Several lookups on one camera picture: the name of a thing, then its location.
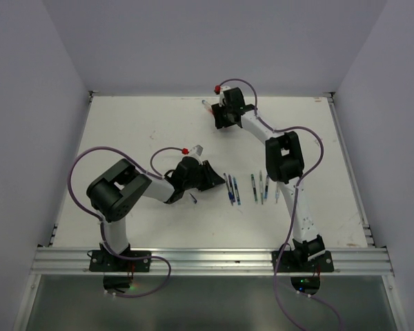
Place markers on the dark blue pen cap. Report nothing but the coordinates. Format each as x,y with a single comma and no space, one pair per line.
194,200

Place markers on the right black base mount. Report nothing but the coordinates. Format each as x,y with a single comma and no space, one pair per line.
289,263

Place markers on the light blue pen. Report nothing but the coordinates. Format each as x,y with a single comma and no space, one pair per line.
237,197

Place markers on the blue capped pen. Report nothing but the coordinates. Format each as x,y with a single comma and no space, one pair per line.
206,104

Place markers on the clear blue pen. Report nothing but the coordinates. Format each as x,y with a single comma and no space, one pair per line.
277,192

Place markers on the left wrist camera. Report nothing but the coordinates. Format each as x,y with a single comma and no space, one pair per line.
196,152

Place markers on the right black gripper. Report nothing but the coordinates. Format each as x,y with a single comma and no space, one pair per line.
219,121

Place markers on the dark blue pen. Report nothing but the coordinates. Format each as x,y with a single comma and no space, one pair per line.
230,194

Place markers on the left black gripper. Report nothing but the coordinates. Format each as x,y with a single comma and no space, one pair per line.
211,178

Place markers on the aluminium right side rail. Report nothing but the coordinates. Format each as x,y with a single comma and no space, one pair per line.
371,242

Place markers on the light green white pen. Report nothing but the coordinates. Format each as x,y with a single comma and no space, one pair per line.
261,187

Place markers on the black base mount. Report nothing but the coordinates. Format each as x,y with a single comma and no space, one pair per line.
124,262
289,263

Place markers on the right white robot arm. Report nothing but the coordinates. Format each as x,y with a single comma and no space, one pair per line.
284,165

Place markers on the aluminium front rail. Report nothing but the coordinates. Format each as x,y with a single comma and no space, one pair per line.
214,262

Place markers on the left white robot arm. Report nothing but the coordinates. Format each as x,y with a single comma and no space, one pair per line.
114,193

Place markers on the aluminium rail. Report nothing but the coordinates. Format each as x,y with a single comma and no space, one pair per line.
371,242
214,262

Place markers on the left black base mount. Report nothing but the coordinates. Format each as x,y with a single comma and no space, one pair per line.
124,262

